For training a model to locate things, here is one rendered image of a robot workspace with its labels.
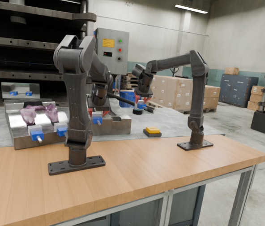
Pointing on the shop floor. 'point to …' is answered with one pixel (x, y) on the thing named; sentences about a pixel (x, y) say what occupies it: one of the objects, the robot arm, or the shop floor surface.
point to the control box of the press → (113, 51)
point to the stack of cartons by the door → (254, 99)
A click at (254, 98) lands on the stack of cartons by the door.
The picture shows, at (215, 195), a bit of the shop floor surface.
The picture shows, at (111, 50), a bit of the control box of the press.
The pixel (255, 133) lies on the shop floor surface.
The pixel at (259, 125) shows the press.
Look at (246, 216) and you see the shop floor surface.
